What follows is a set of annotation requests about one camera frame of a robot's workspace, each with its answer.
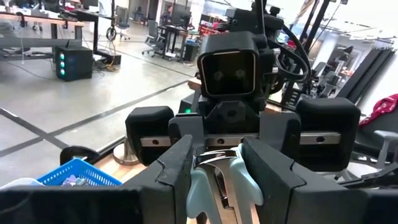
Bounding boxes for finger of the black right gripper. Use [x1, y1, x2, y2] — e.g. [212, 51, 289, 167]
[260, 111, 301, 165]
[169, 113, 206, 150]

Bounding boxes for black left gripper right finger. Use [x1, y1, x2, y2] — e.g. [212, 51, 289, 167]
[241, 137, 398, 224]

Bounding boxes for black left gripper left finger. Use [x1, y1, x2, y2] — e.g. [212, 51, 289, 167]
[0, 134, 194, 224]

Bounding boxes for light blue staple remover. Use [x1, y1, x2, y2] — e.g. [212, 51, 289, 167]
[185, 144, 265, 224]

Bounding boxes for pale purple staple remover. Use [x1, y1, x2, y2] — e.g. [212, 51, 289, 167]
[61, 174, 77, 187]

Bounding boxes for black box with green light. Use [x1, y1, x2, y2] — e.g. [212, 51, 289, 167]
[178, 92, 201, 114]

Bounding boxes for blue plastic basket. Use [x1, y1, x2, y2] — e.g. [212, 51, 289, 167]
[36, 157, 123, 187]

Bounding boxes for black waste bin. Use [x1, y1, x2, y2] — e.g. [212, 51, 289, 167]
[183, 42, 200, 63]

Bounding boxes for black rounded base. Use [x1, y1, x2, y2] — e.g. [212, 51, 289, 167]
[59, 145, 101, 166]

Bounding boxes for black office desk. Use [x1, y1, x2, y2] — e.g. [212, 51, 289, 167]
[157, 24, 200, 62]

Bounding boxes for grey office chair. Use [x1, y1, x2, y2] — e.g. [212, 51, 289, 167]
[114, 5, 131, 41]
[142, 20, 166, 59]

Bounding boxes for black leaning panels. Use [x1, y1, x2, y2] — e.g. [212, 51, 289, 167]
[337, 46, 398, 105]

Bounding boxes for dark grey armchair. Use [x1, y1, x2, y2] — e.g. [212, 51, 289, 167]
[341, 110, 398, 187]

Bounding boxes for red cloth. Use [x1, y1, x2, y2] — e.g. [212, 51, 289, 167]
[358, 93, 398, 127]

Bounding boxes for black computer monitor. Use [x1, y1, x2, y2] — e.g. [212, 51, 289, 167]
[170, 7, 192, 28]

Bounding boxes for person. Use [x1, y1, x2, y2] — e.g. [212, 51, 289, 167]
[160, 4, 174, 26]

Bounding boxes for black computer tower green lights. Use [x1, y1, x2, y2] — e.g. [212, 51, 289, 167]
[55, 45, 94, 83]

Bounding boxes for clear plastic bin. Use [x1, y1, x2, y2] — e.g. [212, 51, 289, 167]
[0, 177, 44, 189]

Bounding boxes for wooden top office desk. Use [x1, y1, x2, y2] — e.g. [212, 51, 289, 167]
[0, 11, 85, 62]

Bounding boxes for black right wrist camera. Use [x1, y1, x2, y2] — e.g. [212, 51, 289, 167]
[197, 30, 261, 98]

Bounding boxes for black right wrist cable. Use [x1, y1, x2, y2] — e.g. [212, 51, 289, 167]
[267, 23, 312, 84]

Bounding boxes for black aluminium rig frame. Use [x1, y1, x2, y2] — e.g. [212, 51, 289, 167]
[279, 0, 332, 108]

